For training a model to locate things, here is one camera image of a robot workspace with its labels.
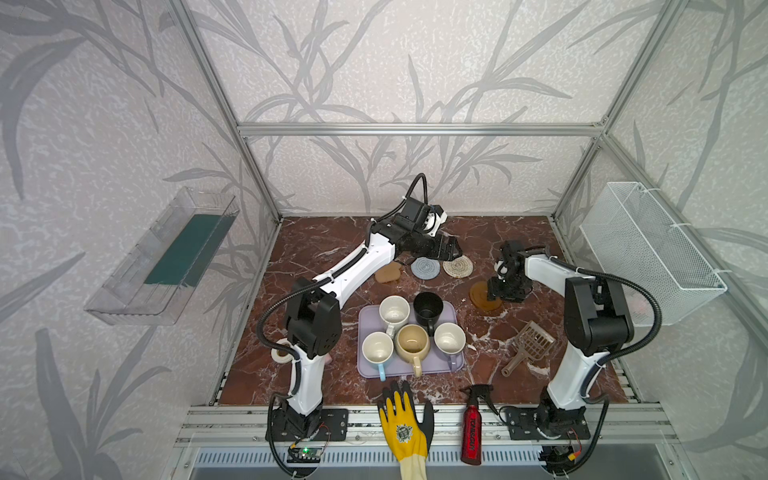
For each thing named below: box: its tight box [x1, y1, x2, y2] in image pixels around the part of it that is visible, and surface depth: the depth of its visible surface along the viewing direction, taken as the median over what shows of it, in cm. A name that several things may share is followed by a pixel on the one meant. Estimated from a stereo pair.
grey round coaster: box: [410, 257, 441, 280], surface depth 107 cm
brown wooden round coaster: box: [469, 281, 503, 311], surface depth 98 cm
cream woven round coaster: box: [442, 255, 474, 279], surface depth 107 cm
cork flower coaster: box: [374, 261, 401, 284], surface depth 104 cm
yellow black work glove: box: [377, 381, 435, 480], surface depth 73 cm
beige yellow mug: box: [395, 323, 430, 378], surface depth 80 cm
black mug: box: [413, 291, 444, 337], surface depth 88 cm
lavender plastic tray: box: [357, 301, 465, 378], surface depth 84 cm
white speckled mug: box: [379, 295, 411, 338], surface depth 88 cm
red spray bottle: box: [460, 384, 499, 465], surface depth 72 cm
